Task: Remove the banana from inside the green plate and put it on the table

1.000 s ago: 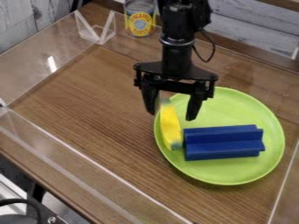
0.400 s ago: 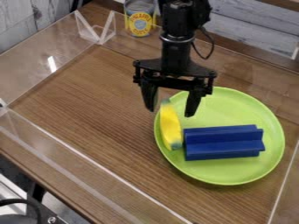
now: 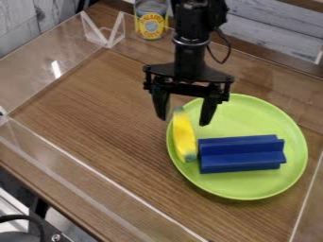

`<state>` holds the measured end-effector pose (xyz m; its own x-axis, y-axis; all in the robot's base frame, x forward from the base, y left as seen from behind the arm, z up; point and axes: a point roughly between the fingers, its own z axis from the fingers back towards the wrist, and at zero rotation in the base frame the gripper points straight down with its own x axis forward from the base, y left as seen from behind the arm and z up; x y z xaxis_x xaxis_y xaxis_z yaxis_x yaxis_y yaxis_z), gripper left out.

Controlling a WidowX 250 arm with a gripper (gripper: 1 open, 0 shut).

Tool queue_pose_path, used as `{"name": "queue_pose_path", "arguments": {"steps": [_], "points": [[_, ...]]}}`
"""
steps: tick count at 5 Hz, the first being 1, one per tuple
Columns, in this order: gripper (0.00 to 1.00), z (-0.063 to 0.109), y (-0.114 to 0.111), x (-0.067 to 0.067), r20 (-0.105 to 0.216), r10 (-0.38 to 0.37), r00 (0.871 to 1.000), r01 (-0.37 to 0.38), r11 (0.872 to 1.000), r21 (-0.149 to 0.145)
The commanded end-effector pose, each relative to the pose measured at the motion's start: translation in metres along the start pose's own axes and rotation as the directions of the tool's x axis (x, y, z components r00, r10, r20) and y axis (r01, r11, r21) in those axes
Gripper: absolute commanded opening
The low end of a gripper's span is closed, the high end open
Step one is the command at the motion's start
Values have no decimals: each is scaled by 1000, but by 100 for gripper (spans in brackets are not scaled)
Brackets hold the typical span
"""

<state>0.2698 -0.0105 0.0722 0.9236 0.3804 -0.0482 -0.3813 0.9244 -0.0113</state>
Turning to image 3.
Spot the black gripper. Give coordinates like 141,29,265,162
143,62,235,127

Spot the yellow toy banana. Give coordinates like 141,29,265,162
173,107,196,163

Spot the blue plastic block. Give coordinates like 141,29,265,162
197,134,287,174

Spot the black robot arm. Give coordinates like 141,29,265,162
143,0,235,126

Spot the green plate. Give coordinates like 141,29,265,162
167,94,308,200

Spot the yellow labelled tin can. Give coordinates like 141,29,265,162
133,0,169,41

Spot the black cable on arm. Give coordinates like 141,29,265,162
205,27,232,65

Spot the clear acrylic corner bracket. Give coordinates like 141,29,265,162
80,11,125,49

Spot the black metal table bracket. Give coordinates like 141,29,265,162
29,198,73,242

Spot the black cable lower left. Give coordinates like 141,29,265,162
0,214,45,242

